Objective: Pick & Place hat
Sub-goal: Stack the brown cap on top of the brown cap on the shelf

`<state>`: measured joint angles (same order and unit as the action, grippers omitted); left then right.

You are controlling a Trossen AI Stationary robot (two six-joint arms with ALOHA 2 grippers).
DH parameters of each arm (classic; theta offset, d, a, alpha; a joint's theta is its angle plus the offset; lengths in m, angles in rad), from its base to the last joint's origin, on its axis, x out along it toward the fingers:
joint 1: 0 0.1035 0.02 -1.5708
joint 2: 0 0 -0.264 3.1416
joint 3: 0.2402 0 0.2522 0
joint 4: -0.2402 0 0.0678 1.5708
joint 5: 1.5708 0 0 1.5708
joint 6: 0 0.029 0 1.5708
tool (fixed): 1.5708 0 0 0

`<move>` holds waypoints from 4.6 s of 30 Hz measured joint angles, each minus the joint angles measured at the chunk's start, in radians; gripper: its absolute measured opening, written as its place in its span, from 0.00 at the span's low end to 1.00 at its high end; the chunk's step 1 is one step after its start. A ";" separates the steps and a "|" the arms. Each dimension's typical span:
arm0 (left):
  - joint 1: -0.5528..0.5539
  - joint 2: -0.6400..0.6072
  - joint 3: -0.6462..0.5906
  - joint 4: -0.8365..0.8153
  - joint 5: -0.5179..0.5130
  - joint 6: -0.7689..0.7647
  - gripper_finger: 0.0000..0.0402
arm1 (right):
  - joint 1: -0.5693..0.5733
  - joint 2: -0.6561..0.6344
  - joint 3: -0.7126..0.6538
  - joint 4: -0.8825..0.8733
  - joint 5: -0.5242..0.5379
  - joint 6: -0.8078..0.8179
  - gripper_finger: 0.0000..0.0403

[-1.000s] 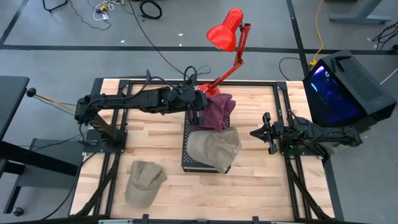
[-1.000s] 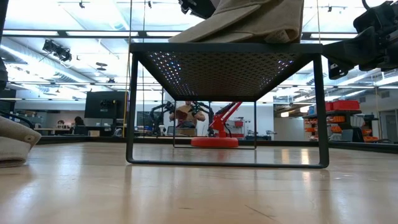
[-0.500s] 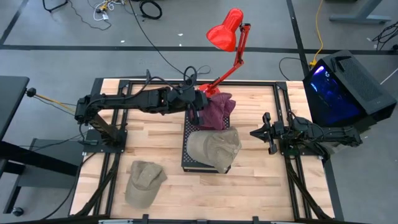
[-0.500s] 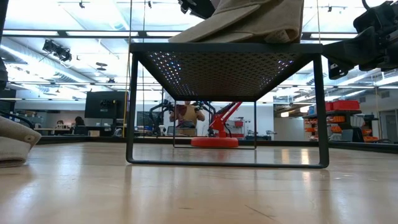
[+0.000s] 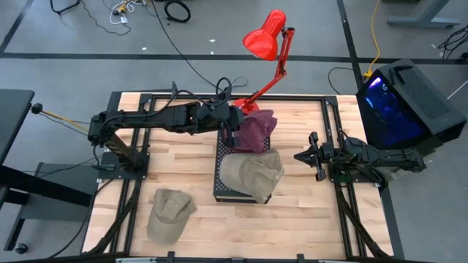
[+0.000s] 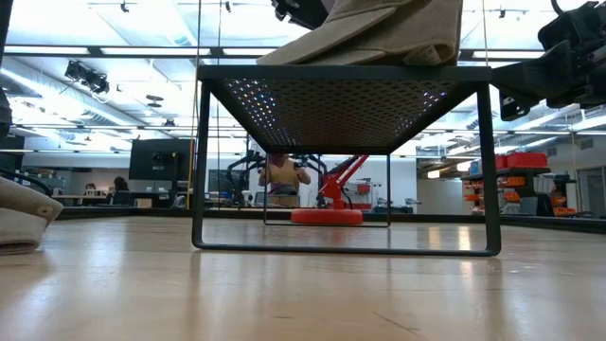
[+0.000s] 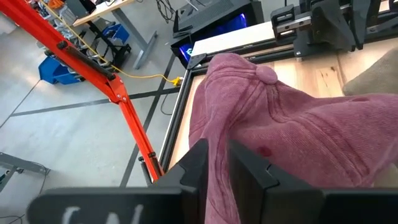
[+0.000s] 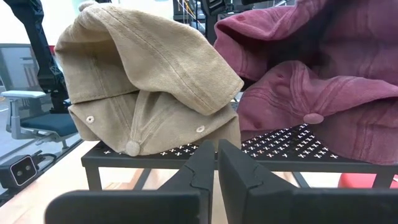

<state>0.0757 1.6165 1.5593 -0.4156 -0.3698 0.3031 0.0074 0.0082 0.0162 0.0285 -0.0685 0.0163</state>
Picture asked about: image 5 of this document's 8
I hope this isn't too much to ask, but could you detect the white cable bundle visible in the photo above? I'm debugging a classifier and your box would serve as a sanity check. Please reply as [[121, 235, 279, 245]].
[[109, 0, 147, 26]]

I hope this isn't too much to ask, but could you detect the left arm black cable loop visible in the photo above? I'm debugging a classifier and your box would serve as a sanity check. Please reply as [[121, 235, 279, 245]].
[[215, 76, 234, 104]]

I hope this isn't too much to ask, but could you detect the yellow floor cable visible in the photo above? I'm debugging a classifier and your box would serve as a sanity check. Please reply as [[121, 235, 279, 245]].
[[362, 0, 382, 80]]

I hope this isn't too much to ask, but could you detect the long black floor cable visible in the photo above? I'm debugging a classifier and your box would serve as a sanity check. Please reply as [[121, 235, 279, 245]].
[[150, 0, 249, 94]]

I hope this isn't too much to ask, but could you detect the yellow and black cable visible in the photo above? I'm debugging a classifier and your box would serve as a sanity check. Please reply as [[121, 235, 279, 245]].
[[31, 102, 92, 134]]

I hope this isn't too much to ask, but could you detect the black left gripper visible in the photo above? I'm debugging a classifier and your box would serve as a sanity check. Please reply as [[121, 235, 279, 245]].
[[198, 97, 246, 148]]

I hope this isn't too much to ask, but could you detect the black cable bundle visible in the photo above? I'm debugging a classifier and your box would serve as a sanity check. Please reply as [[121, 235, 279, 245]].
[[437, 23, 468, 60]]

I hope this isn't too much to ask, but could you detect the looped black floor cable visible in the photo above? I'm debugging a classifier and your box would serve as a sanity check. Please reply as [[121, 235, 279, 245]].
[[327, 66, 355, 96]]

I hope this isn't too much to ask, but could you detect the grey table base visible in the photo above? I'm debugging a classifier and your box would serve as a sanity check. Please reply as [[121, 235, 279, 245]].
[[382, 0, 461, 30]]

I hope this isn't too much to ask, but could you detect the coiled black cable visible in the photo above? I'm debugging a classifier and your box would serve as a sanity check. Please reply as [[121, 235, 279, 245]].
[[163, 0, 192, 24]]

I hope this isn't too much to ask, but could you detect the black perforated metal stand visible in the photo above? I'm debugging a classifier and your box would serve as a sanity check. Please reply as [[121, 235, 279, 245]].
[[213, 127, 273, 204]]

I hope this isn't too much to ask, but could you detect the red desk lamp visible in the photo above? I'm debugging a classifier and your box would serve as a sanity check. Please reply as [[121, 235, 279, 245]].
[[233, 9, 296, 115]]

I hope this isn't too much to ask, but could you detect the thin black floor cable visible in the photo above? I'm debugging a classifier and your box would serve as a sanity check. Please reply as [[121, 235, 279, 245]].
[[49, 0, 132, 37]]

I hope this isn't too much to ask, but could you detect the black computer case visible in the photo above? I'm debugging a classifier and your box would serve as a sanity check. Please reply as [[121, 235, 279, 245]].
[[355, 58, 468, 166]]

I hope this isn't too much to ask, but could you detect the black desk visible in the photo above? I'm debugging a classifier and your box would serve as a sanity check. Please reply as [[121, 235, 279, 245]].
[[0, 88, 94, 255]]

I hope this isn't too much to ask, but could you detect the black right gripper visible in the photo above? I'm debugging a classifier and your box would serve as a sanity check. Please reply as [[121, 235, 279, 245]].
[[293, 131, 344, 183]]

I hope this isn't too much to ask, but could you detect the black aluminium table frame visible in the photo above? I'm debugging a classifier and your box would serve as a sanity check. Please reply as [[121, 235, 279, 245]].
[[82, 91, 405, 263]]

